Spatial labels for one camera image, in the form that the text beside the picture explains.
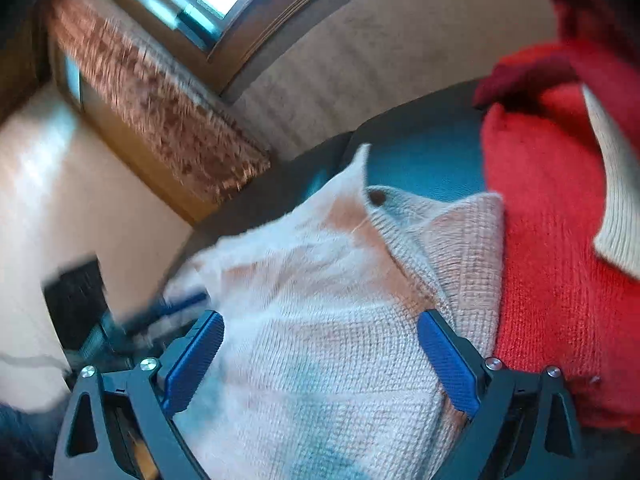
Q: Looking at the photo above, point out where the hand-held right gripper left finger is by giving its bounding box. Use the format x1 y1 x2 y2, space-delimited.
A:
52 310 226 480

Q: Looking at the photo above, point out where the brown floral curtain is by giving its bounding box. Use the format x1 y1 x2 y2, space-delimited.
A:
47 0 271 201

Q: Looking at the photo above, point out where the cream knit sweater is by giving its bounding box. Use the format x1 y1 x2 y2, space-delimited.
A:
582 85 640 273

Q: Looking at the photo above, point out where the dark red knit garment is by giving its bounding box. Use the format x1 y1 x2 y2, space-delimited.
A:
472 0 640 111

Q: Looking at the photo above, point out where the pink knit sweater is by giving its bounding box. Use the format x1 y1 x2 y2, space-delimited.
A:
162 142 506 480

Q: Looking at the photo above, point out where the red knit sweater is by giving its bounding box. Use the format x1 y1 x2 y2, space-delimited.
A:
480 42 640 433

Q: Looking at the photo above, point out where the black leather bench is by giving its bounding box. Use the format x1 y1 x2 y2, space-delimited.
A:
165 82 501 291

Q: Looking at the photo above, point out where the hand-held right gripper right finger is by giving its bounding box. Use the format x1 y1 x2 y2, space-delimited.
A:
417 309 586 480

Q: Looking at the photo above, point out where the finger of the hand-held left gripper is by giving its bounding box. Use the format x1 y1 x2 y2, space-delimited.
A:
112 290 209 339

